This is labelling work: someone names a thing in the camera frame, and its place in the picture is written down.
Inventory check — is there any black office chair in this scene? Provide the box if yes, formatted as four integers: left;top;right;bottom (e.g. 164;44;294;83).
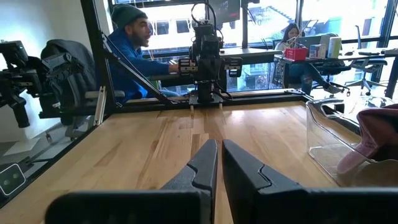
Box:
40;39;125;141

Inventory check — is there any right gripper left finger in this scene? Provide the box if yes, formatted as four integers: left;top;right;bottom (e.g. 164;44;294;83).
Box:
45;139;218;224

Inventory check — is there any white green cylinder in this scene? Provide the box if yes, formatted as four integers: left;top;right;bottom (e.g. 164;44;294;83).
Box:
326;36;342;59

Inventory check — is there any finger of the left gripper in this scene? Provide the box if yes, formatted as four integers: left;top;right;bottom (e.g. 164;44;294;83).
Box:
223;57;243;78
178;57;199;76

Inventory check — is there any red box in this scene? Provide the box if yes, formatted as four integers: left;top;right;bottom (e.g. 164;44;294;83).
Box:
285;47;308;62

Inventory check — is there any clear plastic bin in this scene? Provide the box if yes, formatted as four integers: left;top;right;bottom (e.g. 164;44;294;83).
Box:
306;96;398;187

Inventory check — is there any hanging black monitor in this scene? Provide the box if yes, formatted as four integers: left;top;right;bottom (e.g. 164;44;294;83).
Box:
208;0;241;26

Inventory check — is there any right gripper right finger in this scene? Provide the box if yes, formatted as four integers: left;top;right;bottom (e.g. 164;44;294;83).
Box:
221;139;398;224

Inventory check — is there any grey laptop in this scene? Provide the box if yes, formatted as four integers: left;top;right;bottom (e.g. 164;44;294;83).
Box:
295;34;324;49

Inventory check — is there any white blue box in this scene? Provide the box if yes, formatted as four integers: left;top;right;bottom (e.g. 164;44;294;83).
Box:
309;43;327;59

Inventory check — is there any long office desk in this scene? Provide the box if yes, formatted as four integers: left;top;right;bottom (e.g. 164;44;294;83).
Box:
273;49;398;99

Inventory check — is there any grey office chair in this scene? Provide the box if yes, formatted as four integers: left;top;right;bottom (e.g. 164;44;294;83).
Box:
345;24;389;96

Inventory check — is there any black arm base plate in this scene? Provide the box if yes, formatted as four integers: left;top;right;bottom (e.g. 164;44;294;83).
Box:
188;93;233;106

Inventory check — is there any dark office desk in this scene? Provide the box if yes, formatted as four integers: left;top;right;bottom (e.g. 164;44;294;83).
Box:
149;47;282;91

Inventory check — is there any person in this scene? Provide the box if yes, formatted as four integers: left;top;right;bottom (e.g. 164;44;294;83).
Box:
107;3;187;103
275;23;345;96

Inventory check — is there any silver aluminium bar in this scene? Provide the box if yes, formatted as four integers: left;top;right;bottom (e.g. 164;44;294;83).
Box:
94;86;107;127

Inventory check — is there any silver-faced table-level camera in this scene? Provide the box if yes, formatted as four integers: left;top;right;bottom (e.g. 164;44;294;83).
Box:
0;163;26;197

